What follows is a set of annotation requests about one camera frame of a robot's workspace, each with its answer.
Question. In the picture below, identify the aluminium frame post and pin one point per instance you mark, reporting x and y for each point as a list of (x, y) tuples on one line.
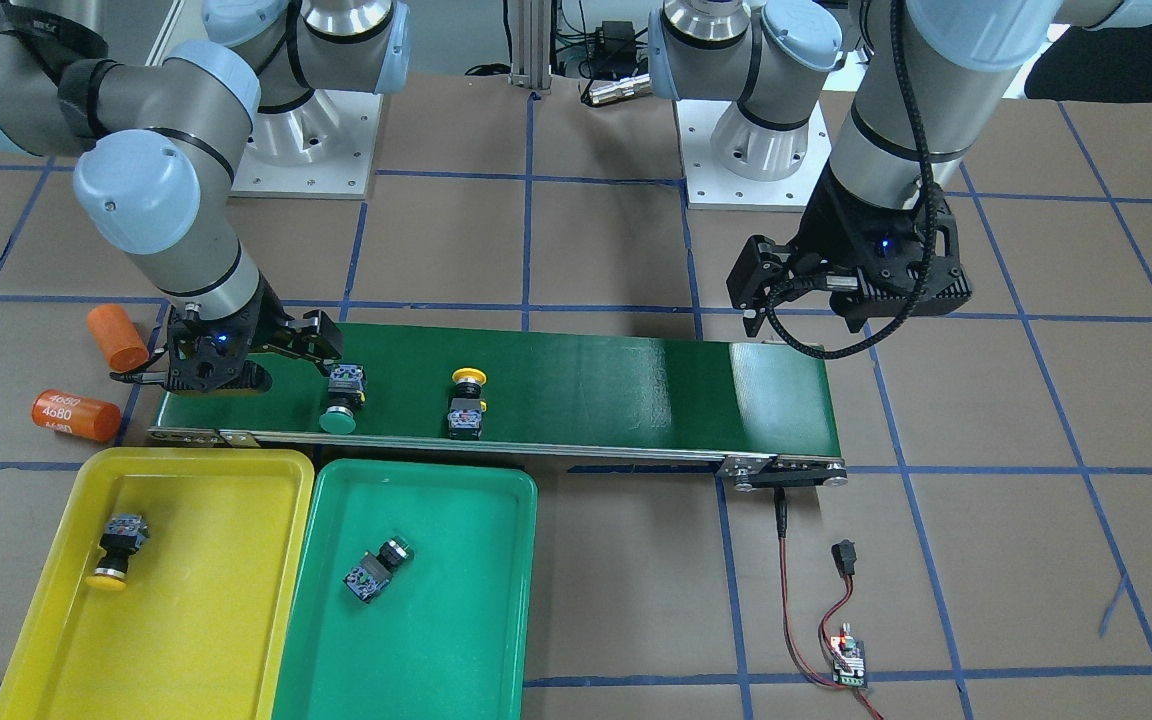
[(530, 33)]

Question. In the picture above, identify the yellow push button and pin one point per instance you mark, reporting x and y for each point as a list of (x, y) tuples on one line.
[(466, 406), (123, 536)]

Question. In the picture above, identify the yellow plastic tray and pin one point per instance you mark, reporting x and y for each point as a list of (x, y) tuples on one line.
[(199, 630)]

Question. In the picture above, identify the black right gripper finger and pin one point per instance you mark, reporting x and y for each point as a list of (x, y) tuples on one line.
[(315, 338)]

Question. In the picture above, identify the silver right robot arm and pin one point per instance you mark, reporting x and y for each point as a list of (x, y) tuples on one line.
[(158, 149)]

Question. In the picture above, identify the green push button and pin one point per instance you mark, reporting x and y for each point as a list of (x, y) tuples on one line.
[(345, 397), (369, 577)]

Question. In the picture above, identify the green conveyor belt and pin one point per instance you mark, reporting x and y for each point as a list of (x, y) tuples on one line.
[(761, 413)]

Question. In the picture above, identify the orange cylinder with 4680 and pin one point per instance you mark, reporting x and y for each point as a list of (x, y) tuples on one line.
[(76, 415)]

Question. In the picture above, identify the small motor controller board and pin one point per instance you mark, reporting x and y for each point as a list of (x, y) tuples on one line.
[(849, 661)]

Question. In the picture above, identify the green plastic tray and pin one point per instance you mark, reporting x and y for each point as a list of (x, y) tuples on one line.
[(446, 639)]

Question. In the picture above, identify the plain orange cylinder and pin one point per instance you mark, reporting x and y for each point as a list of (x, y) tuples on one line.
[(117, 337)]

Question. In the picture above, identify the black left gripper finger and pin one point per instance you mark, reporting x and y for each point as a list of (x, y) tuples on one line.
[(766, 274)]

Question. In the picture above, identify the yellow push button top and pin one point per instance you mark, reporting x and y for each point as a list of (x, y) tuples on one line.
[(123, 536)]

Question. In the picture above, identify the black power adapter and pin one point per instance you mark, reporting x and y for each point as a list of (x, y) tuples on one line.
[(615, 41)]

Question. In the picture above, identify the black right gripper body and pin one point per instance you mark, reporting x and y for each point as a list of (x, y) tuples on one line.
[(270, 322)]

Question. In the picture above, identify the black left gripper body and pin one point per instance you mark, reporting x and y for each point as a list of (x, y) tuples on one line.
[(829, 231)]

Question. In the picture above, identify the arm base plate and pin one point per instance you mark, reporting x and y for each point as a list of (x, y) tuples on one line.
[(711, 185), (323, 149)]

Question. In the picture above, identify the yellow push button bottom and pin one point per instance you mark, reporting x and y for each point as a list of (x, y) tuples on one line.
[(466, 406)]

